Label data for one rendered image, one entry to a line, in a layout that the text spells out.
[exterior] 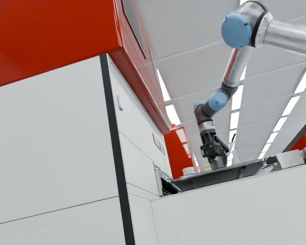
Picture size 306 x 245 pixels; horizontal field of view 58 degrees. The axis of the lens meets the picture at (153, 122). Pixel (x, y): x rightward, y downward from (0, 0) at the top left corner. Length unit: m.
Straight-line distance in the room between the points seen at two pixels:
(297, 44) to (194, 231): 0.63
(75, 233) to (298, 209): 0.57
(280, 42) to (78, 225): 0.78
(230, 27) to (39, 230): 0.81
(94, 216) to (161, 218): 0.23
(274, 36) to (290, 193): 0.47
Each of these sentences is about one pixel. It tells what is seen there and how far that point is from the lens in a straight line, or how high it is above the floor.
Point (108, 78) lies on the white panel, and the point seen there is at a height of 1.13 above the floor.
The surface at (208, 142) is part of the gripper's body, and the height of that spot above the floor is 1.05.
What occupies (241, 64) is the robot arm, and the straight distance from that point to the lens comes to 1.24.
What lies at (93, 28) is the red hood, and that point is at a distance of 0.90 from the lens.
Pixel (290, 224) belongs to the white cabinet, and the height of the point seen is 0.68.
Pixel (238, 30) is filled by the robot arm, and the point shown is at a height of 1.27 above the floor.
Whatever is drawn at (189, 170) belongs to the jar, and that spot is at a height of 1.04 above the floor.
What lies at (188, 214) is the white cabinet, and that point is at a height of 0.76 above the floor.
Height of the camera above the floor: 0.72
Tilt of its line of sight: 22 degrees up
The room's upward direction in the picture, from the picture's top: 12 degrees counter-clockwise
